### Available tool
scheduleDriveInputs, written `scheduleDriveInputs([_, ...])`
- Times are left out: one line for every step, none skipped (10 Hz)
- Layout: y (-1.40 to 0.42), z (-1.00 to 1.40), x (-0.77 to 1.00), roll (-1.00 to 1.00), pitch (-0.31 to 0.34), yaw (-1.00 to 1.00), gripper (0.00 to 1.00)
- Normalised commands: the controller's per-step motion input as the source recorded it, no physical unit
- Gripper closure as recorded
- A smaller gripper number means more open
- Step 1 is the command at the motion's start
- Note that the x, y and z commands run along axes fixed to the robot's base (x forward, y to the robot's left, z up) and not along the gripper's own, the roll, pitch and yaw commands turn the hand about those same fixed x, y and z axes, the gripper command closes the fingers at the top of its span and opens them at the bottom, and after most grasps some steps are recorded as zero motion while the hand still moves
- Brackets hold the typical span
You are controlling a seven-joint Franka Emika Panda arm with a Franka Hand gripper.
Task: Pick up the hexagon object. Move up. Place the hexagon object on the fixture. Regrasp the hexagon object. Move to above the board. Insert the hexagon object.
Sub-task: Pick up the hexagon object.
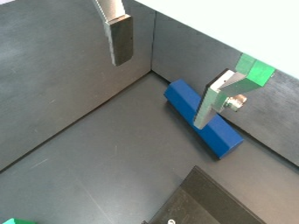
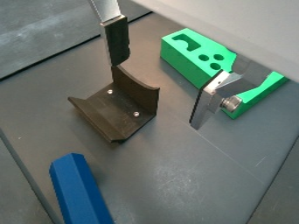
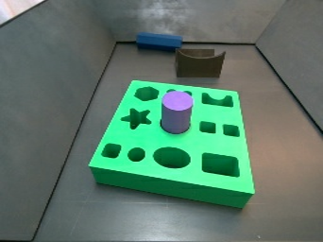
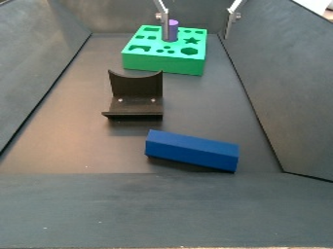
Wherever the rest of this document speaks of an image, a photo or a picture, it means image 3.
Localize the blue hexagon prism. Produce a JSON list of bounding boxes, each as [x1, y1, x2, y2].
[[137, 32, 183, 51]]

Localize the purple cylinder peg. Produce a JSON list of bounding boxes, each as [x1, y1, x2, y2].
[[162, 91, 194, 134]]

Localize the green shape sorter block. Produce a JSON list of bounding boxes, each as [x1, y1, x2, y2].
[[90, 80, 255, 208]]

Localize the dark curved cradle stand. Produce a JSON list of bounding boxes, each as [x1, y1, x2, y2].
[[175, 48, 226, 78]]

